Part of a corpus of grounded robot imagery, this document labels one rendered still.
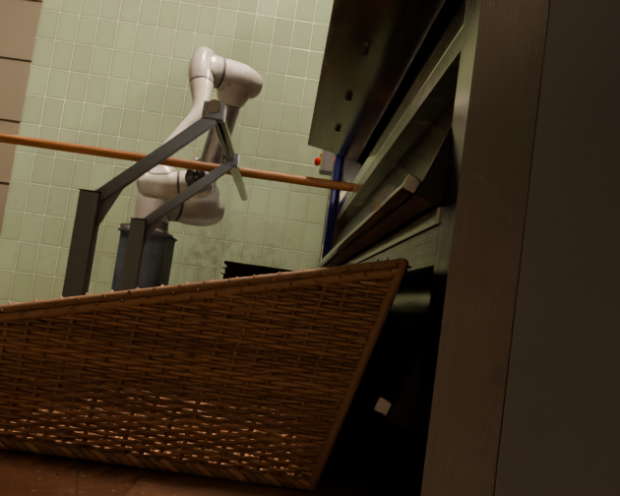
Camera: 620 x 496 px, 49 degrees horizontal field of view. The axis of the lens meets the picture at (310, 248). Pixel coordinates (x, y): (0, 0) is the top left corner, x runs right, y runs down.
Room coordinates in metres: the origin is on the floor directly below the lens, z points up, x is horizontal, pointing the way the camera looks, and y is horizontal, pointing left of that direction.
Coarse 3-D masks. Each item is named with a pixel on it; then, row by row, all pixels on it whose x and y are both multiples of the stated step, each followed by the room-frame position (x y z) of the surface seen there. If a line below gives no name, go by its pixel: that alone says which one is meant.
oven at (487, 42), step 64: (448, 0) 1.35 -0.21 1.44; (512, 0) 0.72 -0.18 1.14; (576, 0) 0.72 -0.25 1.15; (448, 64) 0.85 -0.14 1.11; (512, 64) 0.72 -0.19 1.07; (576, 64) 0.72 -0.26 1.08; (384, 128) 2.21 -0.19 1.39; (512, 128) 0.72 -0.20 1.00; (576, 128) 0.72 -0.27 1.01; (448, 192) 0.76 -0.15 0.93; (512, 192) 0.72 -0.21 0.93; (576, 192) 0.72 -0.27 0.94; (384, 256) 1.20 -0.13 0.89; (448, 256) 0.73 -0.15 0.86; (512, 256) 0.72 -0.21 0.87; (576, 256) 0.72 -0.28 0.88; (448, 320) 0.72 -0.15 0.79; (512, 320) 0.72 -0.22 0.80; (576, 320) 0.72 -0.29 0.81; (448, 384) 0.72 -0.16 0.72; (512, 384) 0.72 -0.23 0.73; (576, 384) 0.72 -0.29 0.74; (384, 448) 0.96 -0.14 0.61; (448, 448) 0.72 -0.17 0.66; (512, 448) 0.72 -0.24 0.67; (576, 448) 0.72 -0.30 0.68
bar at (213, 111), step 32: (192, 128) 1.38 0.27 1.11; (224, 128) 1.52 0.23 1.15; (160, 160) 1.39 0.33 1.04; (224, 160) 1.85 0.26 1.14; (96, 192) 1.37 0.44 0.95; (192, 192) 1.86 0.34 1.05; (96, 224) 1.39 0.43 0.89; (128, 256) 1.85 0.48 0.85; (64, 288) 1.37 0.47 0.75; (128, 288) 1.85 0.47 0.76
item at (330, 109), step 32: (352, 0) 1.29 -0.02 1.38; (384, 0) 1.25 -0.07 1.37; (416, 0) 1.21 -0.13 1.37; (352, 32) 1.44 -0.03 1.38; (384, 32) 1.39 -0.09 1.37; (416, 32) 1.35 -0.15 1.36; (352, 64) 1.62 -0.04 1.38; (384, 64) 1.56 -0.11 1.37; (320, 96) 1.95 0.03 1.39; (352, 96) 1.86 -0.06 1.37; (384, 96) 1.78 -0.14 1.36; (320, 128) 2.29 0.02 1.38; (352, 128) 2.17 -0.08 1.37
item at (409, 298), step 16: (400, 288) 1.17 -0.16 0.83; (416, 288) 1.02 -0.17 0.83; (400, 304) 1.09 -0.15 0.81; (416, 304) 0.96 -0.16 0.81; (400, 320) 1.02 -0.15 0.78; (416, 320) 0.91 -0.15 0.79; (384, 336) 1.09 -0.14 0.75; (400, 336) 0.96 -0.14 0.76; (416, 336) 0.86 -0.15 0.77; (384, 352) 1.02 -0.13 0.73; (400, 352) 0.91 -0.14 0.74; (416, 352) 0.82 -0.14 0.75; (368, 368) 1.08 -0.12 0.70; (384, 368) 0.96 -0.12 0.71; (400, 368) 0.86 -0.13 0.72; (368, 384) 0.91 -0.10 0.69; (384, 384) 0.90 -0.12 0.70; (400, 384) 0.82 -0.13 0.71; (368, 400) 0.84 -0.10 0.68; (384, 400) 0.79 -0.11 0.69; (384, 416) 0.79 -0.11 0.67
